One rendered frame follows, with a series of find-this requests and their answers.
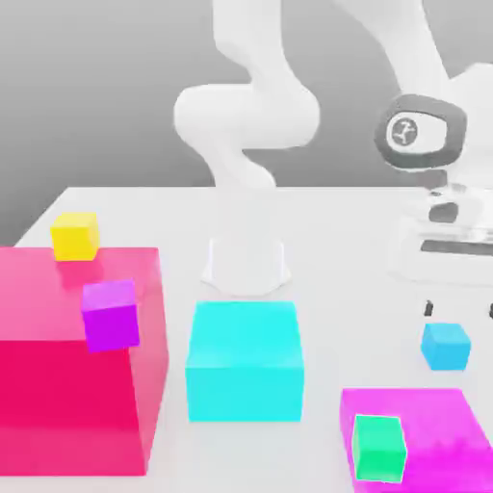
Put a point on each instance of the large pink box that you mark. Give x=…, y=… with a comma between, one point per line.
x=65, y=385

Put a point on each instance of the small blue cube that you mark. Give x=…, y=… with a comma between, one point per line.
x=446, y=346

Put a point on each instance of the small yellow cube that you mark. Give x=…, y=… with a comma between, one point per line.
x=75, y=237

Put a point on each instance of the large cyan box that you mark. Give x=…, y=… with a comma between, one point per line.
x=244, y=366

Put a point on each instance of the large magenta box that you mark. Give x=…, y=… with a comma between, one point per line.
x=443, y=431

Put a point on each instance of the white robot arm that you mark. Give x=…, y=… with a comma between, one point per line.
x=246, y=115

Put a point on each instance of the small purple cube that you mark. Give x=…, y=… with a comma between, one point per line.
x=111, y=319

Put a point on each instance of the small green cube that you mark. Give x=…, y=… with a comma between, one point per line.
x=379, y=450

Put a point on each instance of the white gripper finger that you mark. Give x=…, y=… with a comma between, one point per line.
x=428, y=308
x=491, y=310

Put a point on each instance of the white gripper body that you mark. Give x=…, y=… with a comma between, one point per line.
x=454, y=265

